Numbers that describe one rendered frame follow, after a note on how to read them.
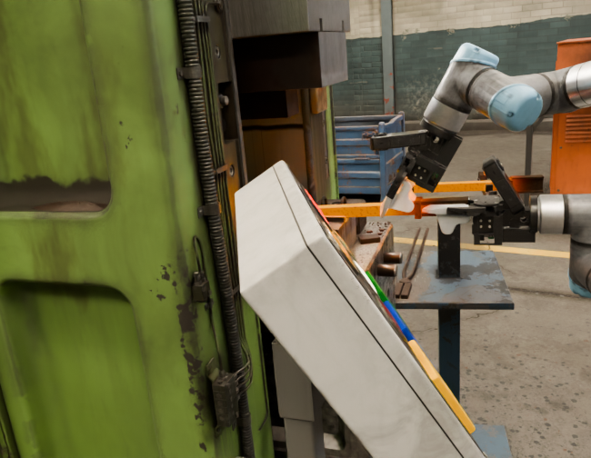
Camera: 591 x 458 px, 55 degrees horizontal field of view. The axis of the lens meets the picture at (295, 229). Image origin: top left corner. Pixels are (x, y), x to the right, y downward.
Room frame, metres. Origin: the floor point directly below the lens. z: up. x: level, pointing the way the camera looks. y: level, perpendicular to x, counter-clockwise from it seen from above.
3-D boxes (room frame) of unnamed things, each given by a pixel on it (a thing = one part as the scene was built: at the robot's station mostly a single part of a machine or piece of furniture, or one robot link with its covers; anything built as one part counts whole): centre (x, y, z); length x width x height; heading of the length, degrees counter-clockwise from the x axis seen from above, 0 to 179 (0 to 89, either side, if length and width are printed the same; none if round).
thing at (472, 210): (1.05, -0.34, 1.02); 0.09 x 0.05 x 0.02; 73
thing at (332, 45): (1.21, 0.09, 1.32); 0.42 x 0.20 x 0.10; 70
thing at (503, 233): (1.05, -0.40, 0.99); 0.12 x 0.08 x 0.09; 70
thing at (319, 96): (1.47, -0.09, 1.27); 0.09 x 0.02 x 0.17; 160
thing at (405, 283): (1.68, -0.36, 0.69); 0.60 x 0.04 x 0.01; 160
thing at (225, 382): (0.83, 0.14, 0.80); 0.06 x 0.03 x 0.14; 160
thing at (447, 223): (1.07, -0.30, 1.00); 0.09 x 0.03 x 0.06; 73
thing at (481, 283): (1.54, -0.44, 0.67); 0.40 x 0.30 x 0.02; 168
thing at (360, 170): (5.33, -0.43, 0.36); 1.20 x 0.80 x 0.72; 65
